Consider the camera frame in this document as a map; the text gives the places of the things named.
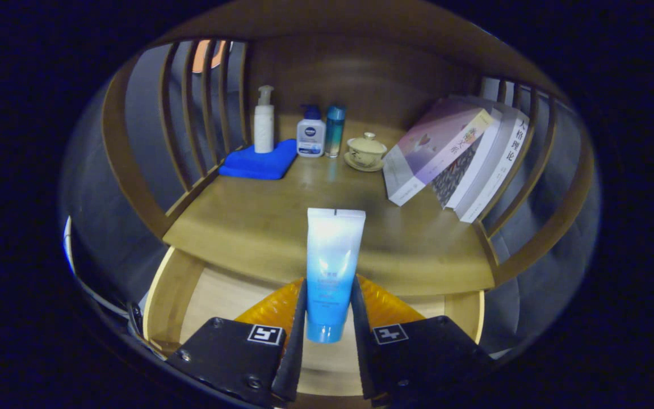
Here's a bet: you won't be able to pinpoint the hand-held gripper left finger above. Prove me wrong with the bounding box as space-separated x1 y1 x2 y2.
165 277 309 407

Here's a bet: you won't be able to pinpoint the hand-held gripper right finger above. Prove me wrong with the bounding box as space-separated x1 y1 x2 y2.
351 275 495 405

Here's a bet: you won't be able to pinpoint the wooden drawer with black knob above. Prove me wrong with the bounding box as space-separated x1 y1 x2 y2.
142 245 485 398

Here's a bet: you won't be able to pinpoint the blue white tube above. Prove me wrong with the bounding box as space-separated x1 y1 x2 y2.
305 207 367 344

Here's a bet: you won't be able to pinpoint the wooden cabinet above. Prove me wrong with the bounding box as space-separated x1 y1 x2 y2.
100 0 597 296

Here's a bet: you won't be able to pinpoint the blue folded cloth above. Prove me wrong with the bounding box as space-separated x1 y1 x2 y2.
218 138 299 181

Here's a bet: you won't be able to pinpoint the beige lidded teacup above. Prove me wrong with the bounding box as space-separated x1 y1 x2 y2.
343 132 388 172

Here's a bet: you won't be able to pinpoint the dark patterned cover book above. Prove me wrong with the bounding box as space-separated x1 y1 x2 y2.
430 105 506 210

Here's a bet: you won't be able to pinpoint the white lotion bottle blue cap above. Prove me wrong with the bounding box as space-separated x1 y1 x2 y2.
296 104 326 158

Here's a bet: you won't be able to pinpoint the purple white book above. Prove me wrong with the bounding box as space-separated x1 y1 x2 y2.
383 97 495 207

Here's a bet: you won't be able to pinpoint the teal bottle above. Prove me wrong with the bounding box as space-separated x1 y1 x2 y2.
325 104 346 158

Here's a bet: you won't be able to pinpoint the white pump bottle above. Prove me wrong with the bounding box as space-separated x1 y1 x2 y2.
253 85 275 154

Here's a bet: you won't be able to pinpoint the white book black characters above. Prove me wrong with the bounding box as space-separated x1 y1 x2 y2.
455 108 531 223

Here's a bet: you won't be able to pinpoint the black backdrop cloth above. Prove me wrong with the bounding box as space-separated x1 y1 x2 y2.
60 40 600 353

